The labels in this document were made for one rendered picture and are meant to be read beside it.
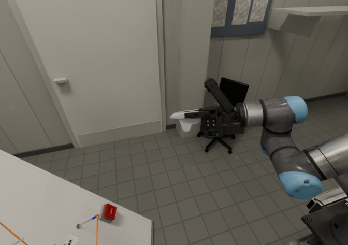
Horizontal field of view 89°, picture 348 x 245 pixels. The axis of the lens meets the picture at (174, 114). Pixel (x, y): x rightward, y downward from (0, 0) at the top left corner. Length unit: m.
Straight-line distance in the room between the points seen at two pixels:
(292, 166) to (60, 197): 0.73
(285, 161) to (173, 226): 1.60
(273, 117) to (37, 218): 0.75
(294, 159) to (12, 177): 0.80
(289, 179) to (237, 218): 1.64
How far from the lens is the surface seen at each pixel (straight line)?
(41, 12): 2.18
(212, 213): 2.09
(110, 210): 0.86
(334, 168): 0.52
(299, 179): 0.50
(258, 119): 0.52
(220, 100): 0.51
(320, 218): 0.93
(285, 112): 0.54
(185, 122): 0.52
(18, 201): 0.75
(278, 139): 0.58
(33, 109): 2.66
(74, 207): 0.82
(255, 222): 2.16
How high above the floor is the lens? 1.85
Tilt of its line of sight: 35 degrees down
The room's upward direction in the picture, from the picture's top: straight up
